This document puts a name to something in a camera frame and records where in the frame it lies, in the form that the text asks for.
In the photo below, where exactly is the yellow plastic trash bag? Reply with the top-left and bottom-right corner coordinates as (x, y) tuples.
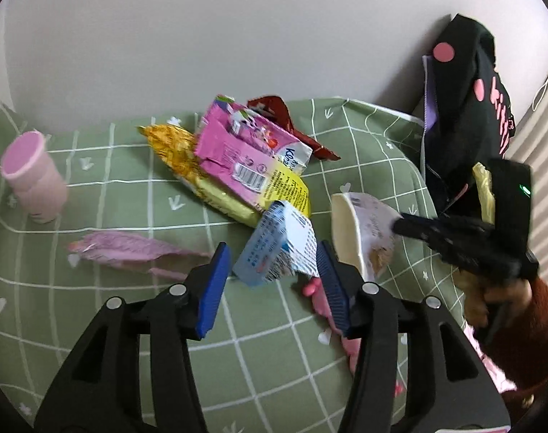
(473, 162), (496, 224)

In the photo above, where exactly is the white paper cup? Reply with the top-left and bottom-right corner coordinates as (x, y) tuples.
(331, 193), (401, 281)

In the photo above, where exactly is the blue white small packet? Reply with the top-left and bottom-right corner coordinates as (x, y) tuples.
(233, 200), (319, 287)

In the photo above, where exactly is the right gloved hand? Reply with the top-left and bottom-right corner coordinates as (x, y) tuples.
(455, 270), (532, 328)

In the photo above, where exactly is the pink plastic toy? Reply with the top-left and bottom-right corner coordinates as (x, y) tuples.
(300, 276), (406, 398)

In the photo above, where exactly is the pink torn wrapper strip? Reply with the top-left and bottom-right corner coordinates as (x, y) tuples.
(68, 231), (211, 281)

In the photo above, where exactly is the green checked bed sheet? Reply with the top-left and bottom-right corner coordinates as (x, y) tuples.
(0, 96), (467, 433)

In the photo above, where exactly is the red knit sleeve right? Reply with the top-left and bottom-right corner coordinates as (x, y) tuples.
(480, 277), (548, 420)

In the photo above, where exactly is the beige window curtain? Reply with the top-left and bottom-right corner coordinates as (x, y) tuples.
(509, 75), (548, 284)

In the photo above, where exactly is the black kitty tote bag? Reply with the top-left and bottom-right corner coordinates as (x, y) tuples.
(421, 15), (516, 218)

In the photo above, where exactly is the pink patterned blanket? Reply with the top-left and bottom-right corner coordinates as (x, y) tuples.
(464, 324), (517, 393)

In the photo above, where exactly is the gold foil wrapper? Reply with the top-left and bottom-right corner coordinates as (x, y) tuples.
(137, 124), (261, 228)

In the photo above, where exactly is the pink snack wrapper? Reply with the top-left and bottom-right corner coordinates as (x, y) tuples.
(195, 95), (312, 217)

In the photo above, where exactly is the pink cylindrical bottle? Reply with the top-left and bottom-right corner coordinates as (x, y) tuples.
(0, 130), (68, 224)

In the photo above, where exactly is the dark red wrapper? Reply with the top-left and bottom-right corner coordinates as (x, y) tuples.
(247, 95), (340, 161)

